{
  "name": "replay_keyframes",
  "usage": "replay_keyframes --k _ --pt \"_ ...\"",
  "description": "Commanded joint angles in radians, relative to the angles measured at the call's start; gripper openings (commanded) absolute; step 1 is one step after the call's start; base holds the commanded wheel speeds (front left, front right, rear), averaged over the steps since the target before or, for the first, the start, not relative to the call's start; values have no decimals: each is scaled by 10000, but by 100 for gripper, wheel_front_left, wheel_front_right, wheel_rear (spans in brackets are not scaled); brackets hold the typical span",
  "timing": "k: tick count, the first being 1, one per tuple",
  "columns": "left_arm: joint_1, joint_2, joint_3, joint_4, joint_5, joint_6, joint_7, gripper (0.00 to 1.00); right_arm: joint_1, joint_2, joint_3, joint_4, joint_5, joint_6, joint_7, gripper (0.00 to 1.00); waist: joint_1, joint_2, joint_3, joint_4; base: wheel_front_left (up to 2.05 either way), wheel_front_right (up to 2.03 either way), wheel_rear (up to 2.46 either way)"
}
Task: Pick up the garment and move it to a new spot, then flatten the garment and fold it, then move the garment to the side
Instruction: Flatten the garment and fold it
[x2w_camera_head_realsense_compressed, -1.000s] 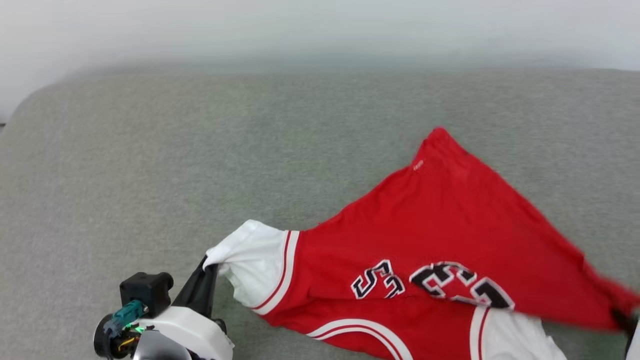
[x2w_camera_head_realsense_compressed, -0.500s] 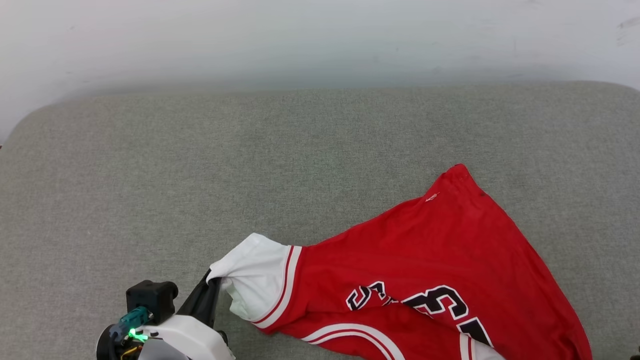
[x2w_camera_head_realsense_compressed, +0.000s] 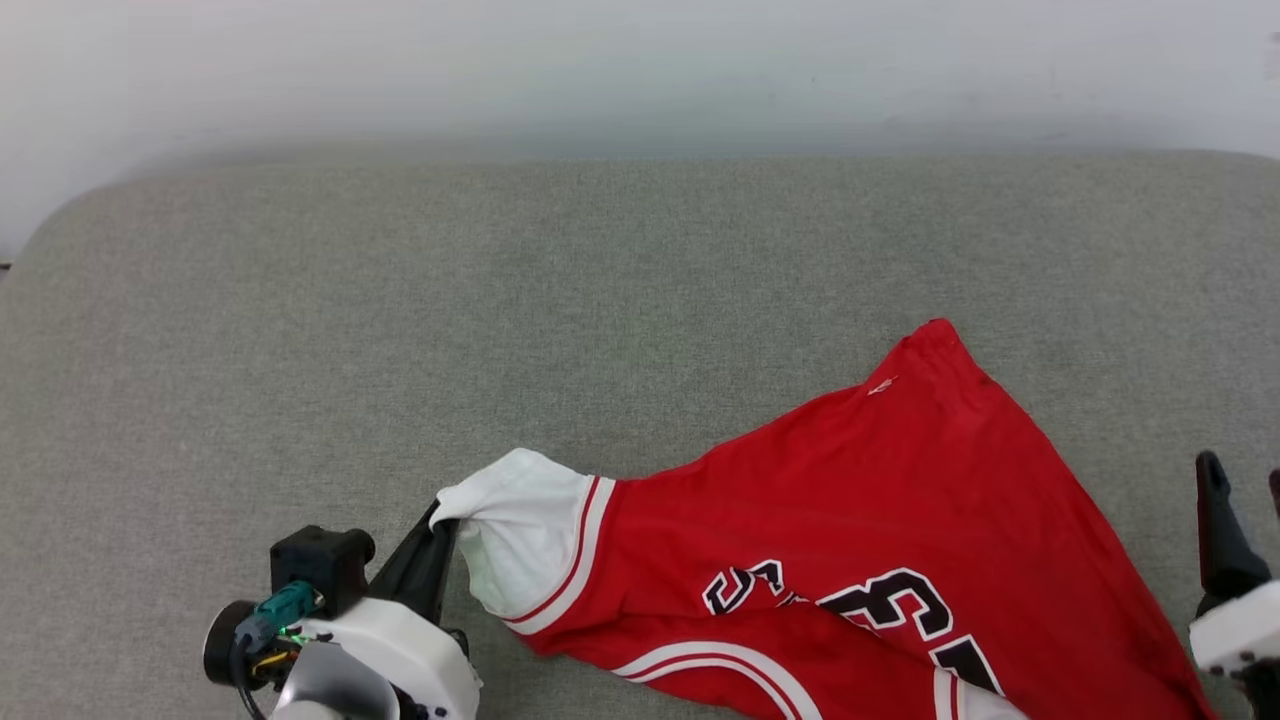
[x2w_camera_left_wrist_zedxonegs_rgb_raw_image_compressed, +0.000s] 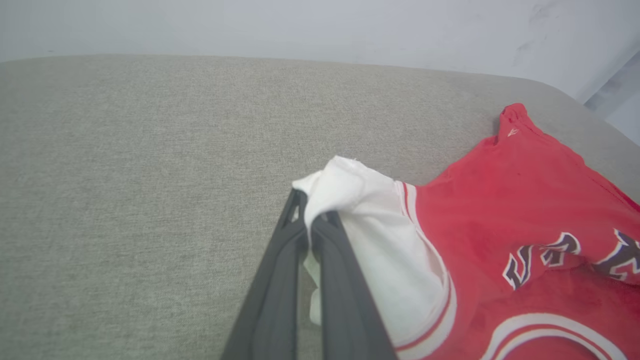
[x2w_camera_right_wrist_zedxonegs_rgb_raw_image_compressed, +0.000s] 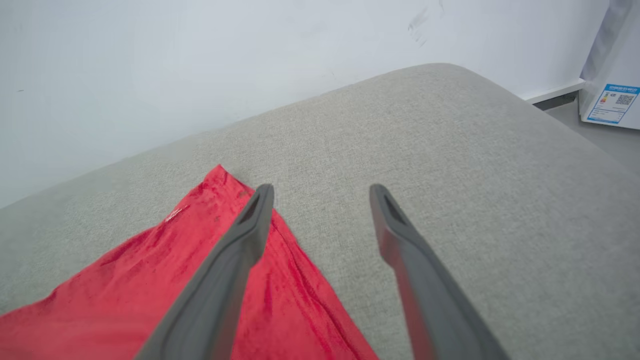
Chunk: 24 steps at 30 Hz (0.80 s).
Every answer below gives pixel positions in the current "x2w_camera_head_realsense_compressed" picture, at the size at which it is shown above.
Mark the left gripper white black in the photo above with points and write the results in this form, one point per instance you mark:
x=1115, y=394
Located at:
x=400, y=650

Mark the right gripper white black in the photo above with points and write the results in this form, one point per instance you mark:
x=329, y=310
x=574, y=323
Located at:
x=1245, y=625

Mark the red and white basketball jersey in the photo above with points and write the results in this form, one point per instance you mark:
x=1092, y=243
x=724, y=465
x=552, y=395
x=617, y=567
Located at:
x=880, y=540

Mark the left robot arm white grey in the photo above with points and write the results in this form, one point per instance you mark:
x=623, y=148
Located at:
x=335, y=690

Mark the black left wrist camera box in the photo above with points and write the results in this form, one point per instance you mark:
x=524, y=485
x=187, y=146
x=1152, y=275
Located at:
x=320, y=565

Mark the teal left camera connector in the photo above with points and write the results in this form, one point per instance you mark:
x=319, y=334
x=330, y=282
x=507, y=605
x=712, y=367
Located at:
x=285, y=608

